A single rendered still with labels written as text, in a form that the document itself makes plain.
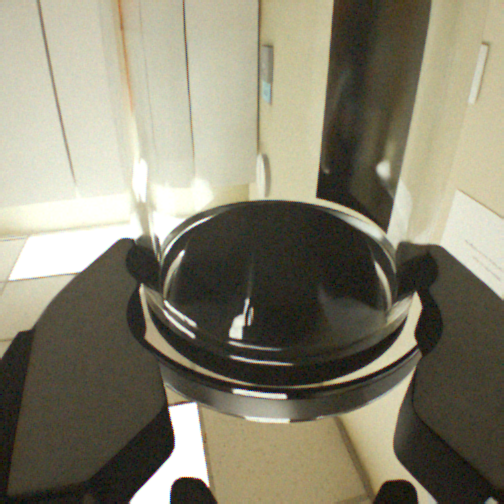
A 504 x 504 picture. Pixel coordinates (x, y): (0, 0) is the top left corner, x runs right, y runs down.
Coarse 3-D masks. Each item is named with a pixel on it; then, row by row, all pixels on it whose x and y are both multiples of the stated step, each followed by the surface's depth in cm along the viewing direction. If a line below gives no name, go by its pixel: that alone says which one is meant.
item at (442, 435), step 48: (432, 288) 9; (480, 288) 9; (432, 336) 9; (480, 336) 8; (432, 384) 7; (480, 384) 7; (432, 432) 6; (480, 432) 6; (432, 480) 6; (480, 480) 5
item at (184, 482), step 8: (176, 480) 5; (184, 480) 5; (192, 480) 5; (200, 480) 5; (392, 480) 5; (400, 480) 5; (176, 488) 5; (184, 488) 5; (192, 488) 5; (200, 488) 5; (208, 488) 5; (384, 488) 5; (392, 488) 5; (400, 488) 5; (408, 488) 5; (176, 496) 5; (184, 496) 5; (192, 496) 5; (200, 496) 5; (208, 496) 5; (376, 496) 5; (384, 496) 5; (392, 496) 5; (400, 496) 5; (408, 496) 5; (416, 496) 5
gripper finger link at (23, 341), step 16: (16, 336) 8; (32, 336) 8; (16, 352) 7; (0, 368) 7; (16, 368) 7; (0, 384) 7; (16, 384) 7; (0, 400) 6; (16, 400) 6; (0, 416) 6; (16, 416) 6; (0, 432) 6; (0, 448) 6; (0, 464) 5; (0, 480) 5; (0, 496) 5; (48, 496) 5; (64, 496) 5; (80, 496) 5
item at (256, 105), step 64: (128, 0) 6; (192, 0) 6; (256, 0) 5; (320, 0) 5; (384, 0) 5; (448, 0) 6; (128, 64) 7; (192, 64) 6; (256, 64) 6; (320, 64) 6; (384, 64) 6; (448, 64) 6; (128, 128) 8; (192, 128) 7; (256, 128) 6; (320, 128) 6; (384, 128) 6; (448, 128) 7; (128, 192) 9; (192, 192) 7; (256, 192) 7; (320, 192) 7; (384, 192) 7; (192, 256) 8; (256, 256) 8; (320, 256) 8; (384, 256) 8; (192, 320) 9; (256, 320) 9; (320, 320) 9; (384, 320) 10; (256, 384) 9; (320, 384) 9
